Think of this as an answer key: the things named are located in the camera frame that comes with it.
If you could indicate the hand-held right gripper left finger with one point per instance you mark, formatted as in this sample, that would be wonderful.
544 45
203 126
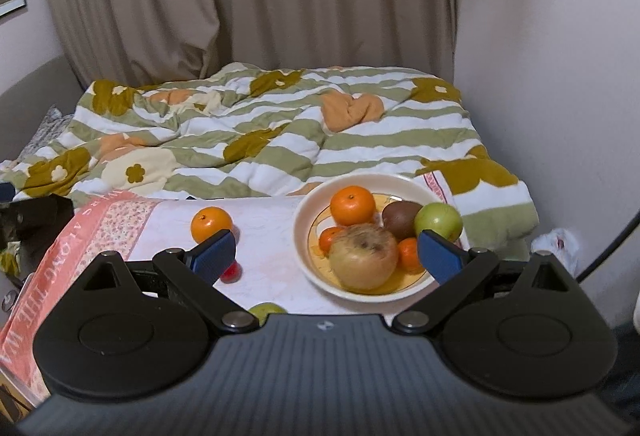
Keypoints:
217 253

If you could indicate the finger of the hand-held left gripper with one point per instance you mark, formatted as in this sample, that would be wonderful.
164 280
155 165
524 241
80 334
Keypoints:
7 303

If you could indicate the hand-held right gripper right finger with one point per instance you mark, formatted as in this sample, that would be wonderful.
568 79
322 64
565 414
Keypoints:
440 258

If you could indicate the small mandarin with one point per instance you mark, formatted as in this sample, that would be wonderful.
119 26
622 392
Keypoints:
329 240
409 255

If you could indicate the green apple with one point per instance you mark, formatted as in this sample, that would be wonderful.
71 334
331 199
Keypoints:
267 310
442 218

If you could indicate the brown kiwi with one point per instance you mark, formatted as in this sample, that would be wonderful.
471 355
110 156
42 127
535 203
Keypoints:
402 218

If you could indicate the yellow brown apple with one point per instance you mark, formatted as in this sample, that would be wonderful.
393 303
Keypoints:
362 261

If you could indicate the cream cartoon print bowl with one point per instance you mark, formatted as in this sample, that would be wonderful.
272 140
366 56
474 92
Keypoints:
309 226

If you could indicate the large orange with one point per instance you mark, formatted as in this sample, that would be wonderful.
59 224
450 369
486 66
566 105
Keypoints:
352 205
210 222

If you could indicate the red cherry tomato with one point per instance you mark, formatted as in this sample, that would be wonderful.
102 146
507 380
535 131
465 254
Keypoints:
231 272

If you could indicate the pink floral tablecloth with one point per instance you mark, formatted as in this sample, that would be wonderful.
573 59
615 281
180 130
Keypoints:
270 226

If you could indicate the grey patterned pillow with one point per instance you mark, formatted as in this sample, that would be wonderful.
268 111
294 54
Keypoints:
45 126

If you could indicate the grey upholstered headboard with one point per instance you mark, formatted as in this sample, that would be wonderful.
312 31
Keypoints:
30 106

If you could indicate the white plastic bag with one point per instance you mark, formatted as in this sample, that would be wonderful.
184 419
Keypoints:
555 241

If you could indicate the green striped flower blanket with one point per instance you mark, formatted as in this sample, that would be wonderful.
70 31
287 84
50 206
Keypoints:
300 141

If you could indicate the dark cloth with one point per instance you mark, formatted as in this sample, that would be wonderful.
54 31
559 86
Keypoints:
625 356

